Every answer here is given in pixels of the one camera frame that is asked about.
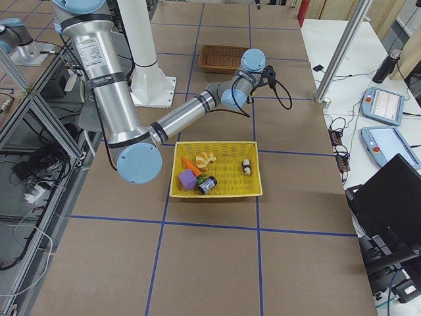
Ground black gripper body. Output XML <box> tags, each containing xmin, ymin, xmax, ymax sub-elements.
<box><xmin>256</xmin><ymin>65</ymin><xmax>276</xmax><ymax>88</ymax></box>

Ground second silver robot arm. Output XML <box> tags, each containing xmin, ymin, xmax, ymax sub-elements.
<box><xmin>1</xmin><ymin>13</ymin><xmax>277</xmax><ymax>94</ymax></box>

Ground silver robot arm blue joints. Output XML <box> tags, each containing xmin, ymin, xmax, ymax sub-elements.
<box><xmin>52</xmin><ymin>1</ymin><xmax>266</xmax><ymax>184</ymax></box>

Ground brown wicker basket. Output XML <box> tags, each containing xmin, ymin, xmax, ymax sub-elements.
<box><xmin>198</xmin><ymin>45</ymin><xmax>248</xmax><ymax>74</ymax></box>

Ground yellow woven basket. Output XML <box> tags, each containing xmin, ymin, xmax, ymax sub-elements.
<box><xmin>170</xmin><ymin>142</ymin><xmax>262</xmax><ymax>198</ymax></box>

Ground toy panda figure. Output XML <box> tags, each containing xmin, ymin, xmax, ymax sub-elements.
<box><xmin>241</xmin><ymin>159</ymin><xmax>252</xmax><ymax>176</ymax></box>

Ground toy croissant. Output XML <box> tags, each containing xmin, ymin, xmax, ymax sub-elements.
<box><xmin>195</xmin><ymin>152</ymin><xmax>216</xmax><ymax>171</ymax></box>

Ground teach pendant upper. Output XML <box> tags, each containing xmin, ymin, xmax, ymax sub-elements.
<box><xmin>361</xmin><ymin>87</ymin><xmax>405</xmax><ymax>126</ymax></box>

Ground teach pendant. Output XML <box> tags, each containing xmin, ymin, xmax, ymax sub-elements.
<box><xmin>361</xmin><ymin>87</ymin><xmax>405</xmax><ymax>126</ymax></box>
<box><xmin>360</xmin><ymin>126</ymin><xmax>420</xmax><ymax>170</ymax></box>

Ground black water bottle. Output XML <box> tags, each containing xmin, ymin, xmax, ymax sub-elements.
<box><xmin>372</xmin><ymin>49</ymin><xmax>402</xmax><ymax>84</ymax></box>

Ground orange toy carrot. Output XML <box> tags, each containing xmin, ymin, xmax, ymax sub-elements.
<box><xmin>182</xmin><ymin>157</ymin><xmax>202</xmax><ymax>177</ymax></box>

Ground purple foam block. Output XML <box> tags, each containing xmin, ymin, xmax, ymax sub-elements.
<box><xmin>178</xmin><ymin>169</ymin><xmax>197</xmax><ymax>191</ymax></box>

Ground teach pendant lower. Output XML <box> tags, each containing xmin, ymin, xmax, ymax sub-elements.
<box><xmin>360</xmin><ymin>126</ymin><xmax>420</xmax><ymax>170</ymax></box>

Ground black laptop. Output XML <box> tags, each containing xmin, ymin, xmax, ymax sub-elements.
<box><xmin>345</xmin><ymin>154</ymin><xmax>420</xmax><ymax>246</ymax></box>

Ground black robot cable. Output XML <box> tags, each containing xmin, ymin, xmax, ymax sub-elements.
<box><xmin>210</xmin><ymin>70</ymin><xmax>293</xmax><ymax>119</ymax></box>

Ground aluminium frame post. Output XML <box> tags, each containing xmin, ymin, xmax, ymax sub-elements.
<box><xmin>313</xmin><ymin>0</ymin><xmax>372</xmax><ymax>109</ymax></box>

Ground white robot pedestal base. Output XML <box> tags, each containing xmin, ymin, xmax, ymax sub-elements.
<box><xmin>118</xmin><ymin>0</ymin><xmax>177</xmax><ymax>108</ymax></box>

